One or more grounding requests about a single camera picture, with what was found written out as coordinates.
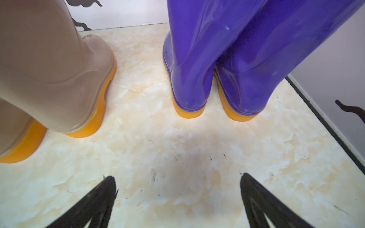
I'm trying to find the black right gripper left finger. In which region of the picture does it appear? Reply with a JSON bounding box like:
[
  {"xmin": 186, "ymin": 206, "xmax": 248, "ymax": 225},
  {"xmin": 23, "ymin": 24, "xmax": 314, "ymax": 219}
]
[{"xmin": 48, "ymin": 176, "xmax": 118, "ymax": 228}]

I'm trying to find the purple rain boot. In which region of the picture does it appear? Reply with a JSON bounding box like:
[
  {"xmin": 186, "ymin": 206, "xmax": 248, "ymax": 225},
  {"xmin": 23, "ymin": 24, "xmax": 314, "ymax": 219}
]
[
  {"xmin": 163, "ymin": 1, "xmax": 266, "ymax": 119},
  {"xmin": 215, "ymin": 1, "xmax": 364, "ymax": 122}
]

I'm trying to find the beige rain boot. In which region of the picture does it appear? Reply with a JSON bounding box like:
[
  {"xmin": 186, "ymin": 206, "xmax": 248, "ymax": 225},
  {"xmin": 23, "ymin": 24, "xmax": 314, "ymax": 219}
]
[
  {"xmin": 1, "ymin": 99, "xmax": 47, "ymax": 163},
  {"xmin": 1, "ymin": 1, "xmax": 116, "ymax": 138}
]

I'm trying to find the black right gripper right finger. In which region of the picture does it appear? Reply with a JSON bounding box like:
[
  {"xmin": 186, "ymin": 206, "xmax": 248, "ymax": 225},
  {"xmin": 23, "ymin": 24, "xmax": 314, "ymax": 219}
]
[{"xmin": 240, "ymin": 173, "xmax": 312, "ymax": 228}]

